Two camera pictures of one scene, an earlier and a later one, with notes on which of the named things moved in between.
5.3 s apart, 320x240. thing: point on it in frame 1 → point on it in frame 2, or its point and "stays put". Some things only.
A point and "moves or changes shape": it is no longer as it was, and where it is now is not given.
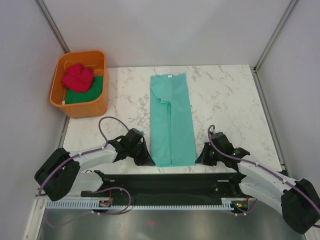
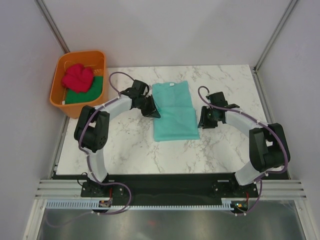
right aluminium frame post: x=273 y=36 stays put
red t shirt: x=78 y=78 stays put
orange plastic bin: x=80 y=83 stays put
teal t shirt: x=172 y=141 moves or changes shape
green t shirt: x=93 y=93 stays put
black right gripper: x=203 y=158 → x=204 y=123
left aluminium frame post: x=46 y=15 stays put
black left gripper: x=145 y=159 → x=152 y=111
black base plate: x=167 y=186 stays put
